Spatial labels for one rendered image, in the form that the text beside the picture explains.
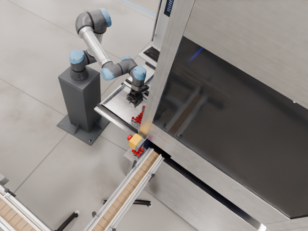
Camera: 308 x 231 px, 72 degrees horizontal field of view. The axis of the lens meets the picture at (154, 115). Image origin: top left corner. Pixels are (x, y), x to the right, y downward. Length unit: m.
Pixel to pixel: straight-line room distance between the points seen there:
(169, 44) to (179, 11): 0.13
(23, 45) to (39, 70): 0.54
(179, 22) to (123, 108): 1.01
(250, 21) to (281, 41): 0.10
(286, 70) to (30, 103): 2.60
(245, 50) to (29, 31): 3.37
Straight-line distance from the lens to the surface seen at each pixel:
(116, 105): 1.64
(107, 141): 2.47
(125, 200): 1.33
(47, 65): 3.21
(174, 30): 0.78
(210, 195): 1.53
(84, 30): 1.42
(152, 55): 2.16
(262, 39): 0.69
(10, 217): 1.40
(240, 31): 0.69
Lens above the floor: 2.23
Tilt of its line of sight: 56 degrees down
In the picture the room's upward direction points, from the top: 19 degrees clockwise
